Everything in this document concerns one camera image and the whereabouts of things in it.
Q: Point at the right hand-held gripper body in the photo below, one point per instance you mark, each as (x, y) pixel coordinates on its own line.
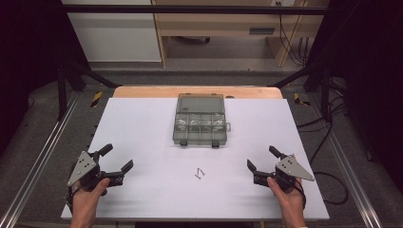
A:
(290, 171)

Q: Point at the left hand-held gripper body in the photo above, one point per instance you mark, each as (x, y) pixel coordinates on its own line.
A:
(83, 166)

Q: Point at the small metal screw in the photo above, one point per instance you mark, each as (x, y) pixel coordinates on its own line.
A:
(201, 172)
(196, 174)

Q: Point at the clear grey compartment box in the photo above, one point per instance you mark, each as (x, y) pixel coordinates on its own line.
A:
(199, 122)

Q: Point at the person's right hand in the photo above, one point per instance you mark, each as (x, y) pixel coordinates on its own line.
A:
(286, 199)

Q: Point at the person's left hand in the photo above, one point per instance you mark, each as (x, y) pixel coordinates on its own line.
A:
(88, 198)

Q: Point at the white table mat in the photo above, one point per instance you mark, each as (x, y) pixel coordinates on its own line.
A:
(152, 158)

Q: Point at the yellow clamp left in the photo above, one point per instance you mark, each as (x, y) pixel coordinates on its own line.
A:
(97, 99)

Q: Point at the yellow clamp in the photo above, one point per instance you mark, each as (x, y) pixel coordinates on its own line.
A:
(97, 99)
(299, 99)

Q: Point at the yellow clamp right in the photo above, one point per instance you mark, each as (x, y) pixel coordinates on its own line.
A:
(299, 99)

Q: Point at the dark curtain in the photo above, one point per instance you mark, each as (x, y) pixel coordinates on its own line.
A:
(25, 63)
(367, 79)

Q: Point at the white cabinet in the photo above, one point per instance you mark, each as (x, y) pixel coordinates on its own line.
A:
(114, 31)

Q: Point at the wooden desk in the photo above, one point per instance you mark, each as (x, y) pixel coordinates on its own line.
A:
(221, 22)

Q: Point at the white power socket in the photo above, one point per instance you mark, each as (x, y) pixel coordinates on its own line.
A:
(282, 2)

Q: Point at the metal floor rail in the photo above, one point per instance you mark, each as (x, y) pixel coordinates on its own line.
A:
(41, 158)
(348, 164)

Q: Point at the black frame strut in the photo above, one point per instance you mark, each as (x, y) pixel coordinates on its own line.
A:
(316, 72)
(79, 74)

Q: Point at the black horizontal frame bar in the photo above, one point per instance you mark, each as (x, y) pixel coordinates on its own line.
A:
(190, 9)

